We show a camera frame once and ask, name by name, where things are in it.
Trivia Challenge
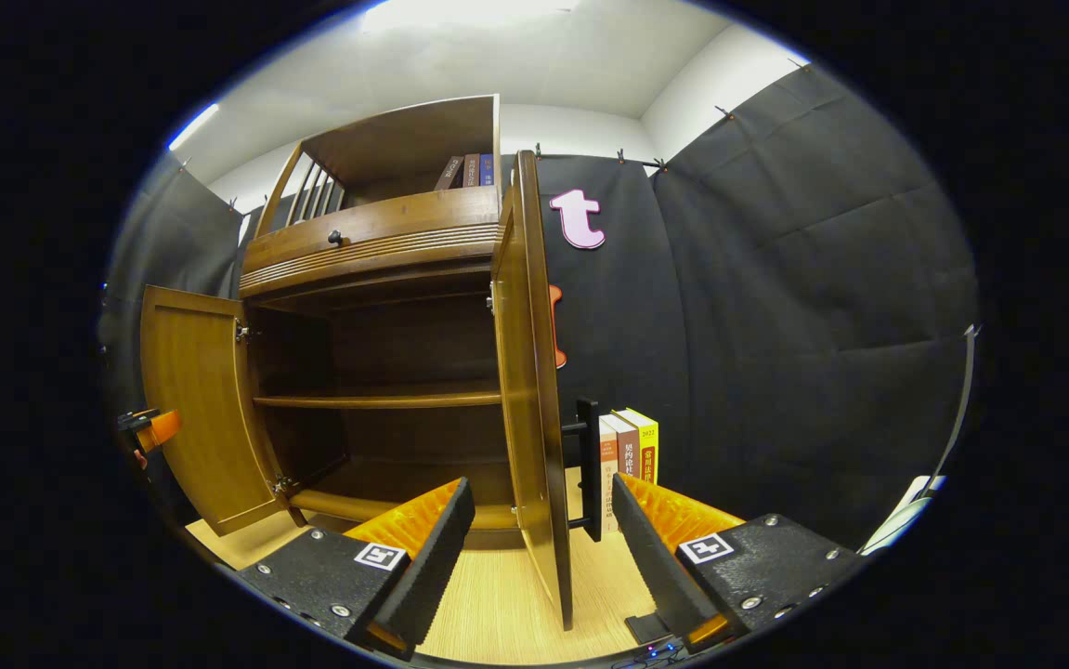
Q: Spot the wooden cabinet door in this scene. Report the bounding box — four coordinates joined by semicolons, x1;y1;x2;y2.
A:
490;149;603;633
139;284;307;537

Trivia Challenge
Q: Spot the brown book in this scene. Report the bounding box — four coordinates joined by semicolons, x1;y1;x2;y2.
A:
603;413;642;479

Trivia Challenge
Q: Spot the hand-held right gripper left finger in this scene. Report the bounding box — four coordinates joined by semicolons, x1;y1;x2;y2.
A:
237;477;477;662

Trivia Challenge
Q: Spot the wooden inner shelf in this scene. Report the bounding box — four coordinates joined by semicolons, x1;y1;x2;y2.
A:
253;388;504;411

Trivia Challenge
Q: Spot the beige and orange book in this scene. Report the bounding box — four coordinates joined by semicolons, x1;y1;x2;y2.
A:
598;416;620;535

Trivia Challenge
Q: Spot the yellow book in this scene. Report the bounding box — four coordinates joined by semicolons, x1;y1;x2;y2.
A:
614;407;659;486

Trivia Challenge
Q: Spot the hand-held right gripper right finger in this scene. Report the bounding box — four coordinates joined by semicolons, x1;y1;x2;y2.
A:
610;472;869;656

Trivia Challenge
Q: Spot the wooden double-door shoe cabinet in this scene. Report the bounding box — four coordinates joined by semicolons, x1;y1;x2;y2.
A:
237;93;521;551

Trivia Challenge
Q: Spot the black backdrop cloth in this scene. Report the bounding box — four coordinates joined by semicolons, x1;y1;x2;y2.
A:
99;63;981;549

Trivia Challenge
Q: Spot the narrow ceiling light strip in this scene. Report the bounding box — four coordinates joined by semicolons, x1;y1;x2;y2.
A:
165;102;221;152

